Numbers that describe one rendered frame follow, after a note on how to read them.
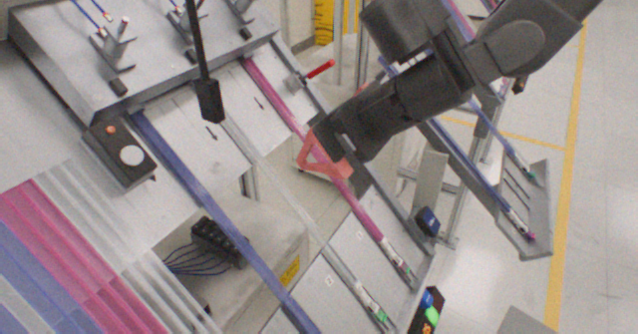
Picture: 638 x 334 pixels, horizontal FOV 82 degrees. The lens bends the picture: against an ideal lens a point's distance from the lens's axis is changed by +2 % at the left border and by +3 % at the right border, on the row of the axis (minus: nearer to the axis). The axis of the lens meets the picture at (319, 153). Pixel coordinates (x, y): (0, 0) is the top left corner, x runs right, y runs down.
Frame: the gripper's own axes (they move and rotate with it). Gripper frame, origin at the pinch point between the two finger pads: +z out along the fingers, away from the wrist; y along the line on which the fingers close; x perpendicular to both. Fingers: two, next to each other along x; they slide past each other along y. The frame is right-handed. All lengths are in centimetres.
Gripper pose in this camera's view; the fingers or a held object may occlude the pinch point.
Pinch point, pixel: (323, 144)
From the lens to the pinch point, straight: 48.3
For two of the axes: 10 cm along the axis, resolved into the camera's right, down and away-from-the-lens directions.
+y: -5.2, 4.9, -6.9
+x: 5.7, 8.1, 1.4
